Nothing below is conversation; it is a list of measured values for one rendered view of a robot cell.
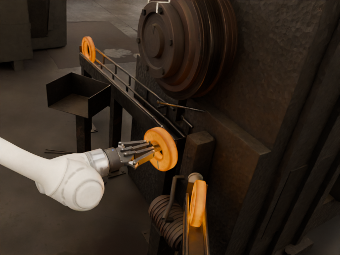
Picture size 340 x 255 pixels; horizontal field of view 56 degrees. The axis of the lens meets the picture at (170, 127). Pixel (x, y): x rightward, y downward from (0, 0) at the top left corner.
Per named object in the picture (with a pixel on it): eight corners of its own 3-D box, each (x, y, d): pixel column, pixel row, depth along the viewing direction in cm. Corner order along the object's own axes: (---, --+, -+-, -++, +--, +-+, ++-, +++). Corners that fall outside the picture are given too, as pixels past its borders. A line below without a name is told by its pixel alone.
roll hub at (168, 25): (144, 61, 139) (151, -7, 124) (178, 89, 120) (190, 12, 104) (133, 62, 136) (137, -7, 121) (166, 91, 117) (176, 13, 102)
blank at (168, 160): (147, 122, 116) (140, 125, 114) (176, 131, 104) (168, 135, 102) (153, 161, 121) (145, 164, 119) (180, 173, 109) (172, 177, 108)
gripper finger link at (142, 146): (121, 160, 105) (119, 157, 106) (151, 151, 111) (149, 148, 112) (121, 151, 103) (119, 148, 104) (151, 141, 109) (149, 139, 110)
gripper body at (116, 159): (100, 162, 106) (126, 155, 111) (110, 178, 101) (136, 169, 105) (99, 144, 102) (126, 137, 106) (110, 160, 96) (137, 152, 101)
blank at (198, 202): (197, 220, 116) (187, 218, 116) (203, 178, 117) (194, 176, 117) (201, 233, 101) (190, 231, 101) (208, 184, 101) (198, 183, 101)
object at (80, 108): (75, 168, 218) (71, 71, 179) (108, 182, 211) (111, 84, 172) (54, 186, 202) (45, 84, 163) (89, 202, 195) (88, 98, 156)
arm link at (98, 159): (93, 186, 98) (112, 180, 101) (92, 164, 93) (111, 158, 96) (84, 168, 104) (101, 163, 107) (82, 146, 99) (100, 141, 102)
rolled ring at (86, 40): (91, 44, 211) (96, 43, 213) (81, 32, 222) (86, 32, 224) (90, 68, 222) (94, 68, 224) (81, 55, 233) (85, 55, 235)
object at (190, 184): (202, 207, 120) (208, 184, 115) (202, 208, 120) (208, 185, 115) (183, 204, 120) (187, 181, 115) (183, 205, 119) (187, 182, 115)
